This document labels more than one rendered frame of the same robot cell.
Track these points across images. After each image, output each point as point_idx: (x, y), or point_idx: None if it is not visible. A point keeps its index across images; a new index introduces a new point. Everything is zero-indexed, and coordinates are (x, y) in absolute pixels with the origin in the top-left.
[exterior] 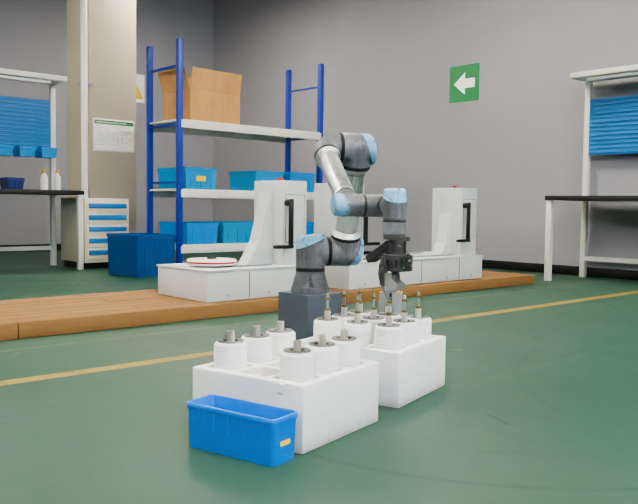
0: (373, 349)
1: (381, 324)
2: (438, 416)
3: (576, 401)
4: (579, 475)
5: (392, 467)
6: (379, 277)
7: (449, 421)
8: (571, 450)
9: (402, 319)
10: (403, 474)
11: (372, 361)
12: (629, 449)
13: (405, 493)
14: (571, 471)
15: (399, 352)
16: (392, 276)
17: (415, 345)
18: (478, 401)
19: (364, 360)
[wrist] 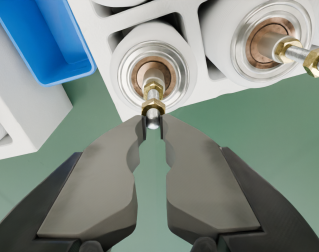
0: (98, 65)
1: (133, 65)
2: (147, 134)
3: (307, 179)
4: (116, 247)
5: (10, 192)
6: (26, 205)
7: (141, 150)
8: (154, 230)
9: (260, 47)
10: (11, 203)
11: (26, 144)
12: (186, 243)
13: None
14: (118, 243)
15: (125, 120)
16: (170, 224)
17: (214, 90)
18: (240, 123)
19: (16, 132)
